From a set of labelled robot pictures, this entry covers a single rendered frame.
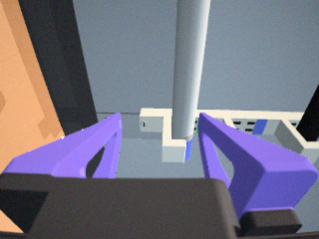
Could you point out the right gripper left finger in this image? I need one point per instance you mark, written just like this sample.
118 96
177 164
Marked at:
69 155

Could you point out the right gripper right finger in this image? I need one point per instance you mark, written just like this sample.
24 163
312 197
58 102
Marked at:
266 176

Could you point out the black metal bar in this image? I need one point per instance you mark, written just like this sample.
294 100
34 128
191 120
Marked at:
308 126

